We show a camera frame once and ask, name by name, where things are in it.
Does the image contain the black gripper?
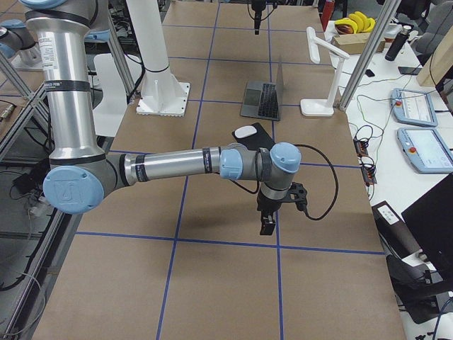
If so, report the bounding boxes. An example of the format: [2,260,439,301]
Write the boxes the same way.
[251,0,265,35]
[257,193,282,236]

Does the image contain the grey laptop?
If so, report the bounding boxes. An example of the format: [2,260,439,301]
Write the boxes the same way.
[240,59,284,121]

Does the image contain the black mouse pad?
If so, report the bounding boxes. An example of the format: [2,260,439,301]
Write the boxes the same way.
[231,123,275,151]

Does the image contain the white computer mouse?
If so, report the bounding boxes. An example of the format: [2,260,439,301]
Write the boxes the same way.
[234,125,257,139]

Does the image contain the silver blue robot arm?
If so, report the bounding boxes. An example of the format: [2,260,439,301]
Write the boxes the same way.
[24,1,306,235]

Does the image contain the white desk lamp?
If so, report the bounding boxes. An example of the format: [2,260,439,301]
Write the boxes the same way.
[299,26,350,118]

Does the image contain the brown cardboard box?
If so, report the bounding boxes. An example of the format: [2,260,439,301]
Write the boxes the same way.
[331,33,371,55]

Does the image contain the yellow banana bunch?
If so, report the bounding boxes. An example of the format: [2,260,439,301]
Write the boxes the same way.
[334,11,376,35]

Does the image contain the black box with white label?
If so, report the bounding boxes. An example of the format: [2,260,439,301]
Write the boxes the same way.
[372,200,427,262]

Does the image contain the black water bottle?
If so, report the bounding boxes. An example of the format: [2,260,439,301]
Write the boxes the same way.
[384,25,412,61]

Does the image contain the black smartphone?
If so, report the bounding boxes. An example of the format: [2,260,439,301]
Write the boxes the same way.
[398,67,422,75]

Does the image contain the black monitor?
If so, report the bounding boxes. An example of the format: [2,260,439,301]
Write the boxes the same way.
[402,174,452,271]

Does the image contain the lower blue teach pendant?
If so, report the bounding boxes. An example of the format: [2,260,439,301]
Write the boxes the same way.
[396,127,452,174]

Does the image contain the blue teach pendant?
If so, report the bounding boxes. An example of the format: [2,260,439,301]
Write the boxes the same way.
[391,88,438,128]
[396,127,452,174]

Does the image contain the upper blue teach pendant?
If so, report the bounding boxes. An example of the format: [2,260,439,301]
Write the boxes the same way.
[391,88,438,128]

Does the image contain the white plastic chair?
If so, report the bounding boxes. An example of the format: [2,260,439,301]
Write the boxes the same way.
[93,53,128,137]

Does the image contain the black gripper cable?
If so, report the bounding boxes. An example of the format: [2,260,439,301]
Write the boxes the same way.
[295,143,339,221]

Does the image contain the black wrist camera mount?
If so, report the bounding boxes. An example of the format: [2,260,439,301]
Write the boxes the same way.
[286,182,308,213]

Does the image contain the aluminium frame post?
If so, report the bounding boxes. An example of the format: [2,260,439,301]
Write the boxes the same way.
[338,0,401,112]

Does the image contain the white pedestal column base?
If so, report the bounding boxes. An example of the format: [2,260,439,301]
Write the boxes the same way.
[127,0,190,117]

